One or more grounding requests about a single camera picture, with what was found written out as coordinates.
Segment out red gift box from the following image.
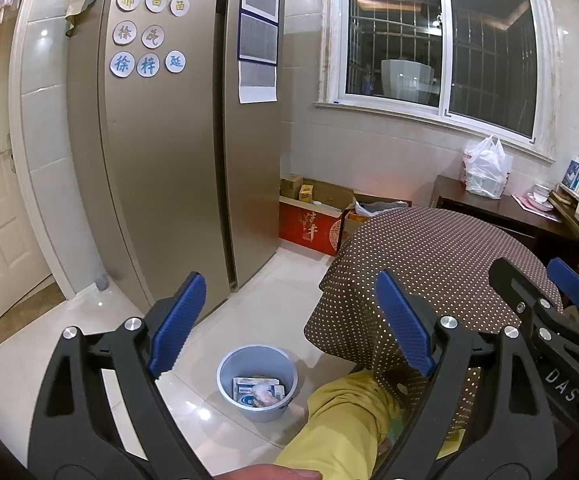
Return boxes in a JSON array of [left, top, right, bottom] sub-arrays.
[[278, 195, 345, 257]]

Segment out white and blue carton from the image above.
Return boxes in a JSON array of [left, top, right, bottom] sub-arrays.
[[232, 376, 286, 406]]

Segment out person's left hand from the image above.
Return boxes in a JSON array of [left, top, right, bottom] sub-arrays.
[[208, 464, 323, 480]]

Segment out group of round character magnets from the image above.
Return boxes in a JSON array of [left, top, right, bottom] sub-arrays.
[[110, 0, 195, 79]]

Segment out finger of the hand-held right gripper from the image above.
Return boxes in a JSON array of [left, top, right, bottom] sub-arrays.
[[546, 257, 579, 321], [488, 257, 570, 331]]

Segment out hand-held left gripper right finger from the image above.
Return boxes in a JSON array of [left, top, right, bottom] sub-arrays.
[[369, 269, 560, 480]]

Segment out dark wooden side table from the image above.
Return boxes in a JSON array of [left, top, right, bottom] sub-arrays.
[[429, 175, 579, 261]]

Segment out clear bag with orange contents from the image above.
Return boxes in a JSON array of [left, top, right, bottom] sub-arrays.
[[250, 385, 278, 408]]

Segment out unframed white printed sheet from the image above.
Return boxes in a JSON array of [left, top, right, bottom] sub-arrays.
[[238, 60, 278, 105]]

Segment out light blue trash bin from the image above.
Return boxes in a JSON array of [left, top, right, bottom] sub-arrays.
[[216, 344, 299, 423]]

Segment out cardboard box with plastic liner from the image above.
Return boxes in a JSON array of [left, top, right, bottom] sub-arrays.
[[344, 199, 413, 251]]

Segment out round polka dot table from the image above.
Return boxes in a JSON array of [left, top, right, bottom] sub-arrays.
[[303, 205, 565, 441]]

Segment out open brown cardboard box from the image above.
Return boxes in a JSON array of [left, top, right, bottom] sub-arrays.
[[280, 174, 355, 211]]

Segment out sliding window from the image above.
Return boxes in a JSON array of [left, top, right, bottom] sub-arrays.
[[314, 0, 557, 163]]

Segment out white ceramic bowl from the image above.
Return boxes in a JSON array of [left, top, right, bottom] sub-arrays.
[[527, 184, 555, 211]]

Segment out gold double-door refrigerator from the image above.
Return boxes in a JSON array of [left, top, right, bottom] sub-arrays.
[[64, 0, 288, 316]]

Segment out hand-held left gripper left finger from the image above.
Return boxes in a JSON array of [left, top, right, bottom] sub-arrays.
[[27, 271, 208, 480]]

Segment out person's yellow pants leg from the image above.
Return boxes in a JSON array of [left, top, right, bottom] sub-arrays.
[[274, 369, 405, 480]]

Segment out white plastic bag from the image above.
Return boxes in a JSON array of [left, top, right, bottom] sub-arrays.
[[462, 135, 513, 199]]

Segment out pink place mat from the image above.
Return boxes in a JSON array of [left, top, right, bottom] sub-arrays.
[[512, 194, 563, 220]]

